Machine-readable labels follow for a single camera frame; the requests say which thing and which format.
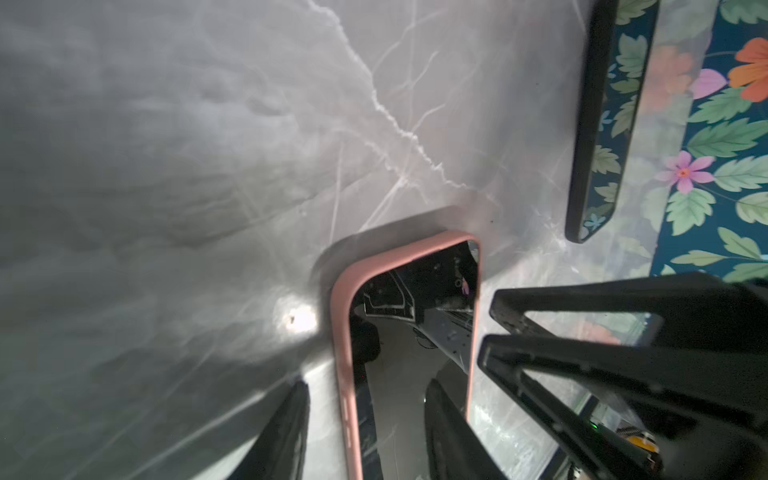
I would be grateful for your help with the pink phone case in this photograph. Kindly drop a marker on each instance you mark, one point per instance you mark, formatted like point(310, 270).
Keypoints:
point(343, 336)

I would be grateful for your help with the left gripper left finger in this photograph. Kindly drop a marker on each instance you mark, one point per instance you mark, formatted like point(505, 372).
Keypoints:
point(279, 451)

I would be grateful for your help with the silver-edged black phone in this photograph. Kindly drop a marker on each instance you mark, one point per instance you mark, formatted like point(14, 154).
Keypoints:
point(619, 39)

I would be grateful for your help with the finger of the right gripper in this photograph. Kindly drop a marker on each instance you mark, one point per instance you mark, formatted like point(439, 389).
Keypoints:
point(689, 311)
point(706, 410)

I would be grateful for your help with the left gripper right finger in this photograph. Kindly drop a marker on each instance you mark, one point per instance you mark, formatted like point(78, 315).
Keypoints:
point(454, 451)

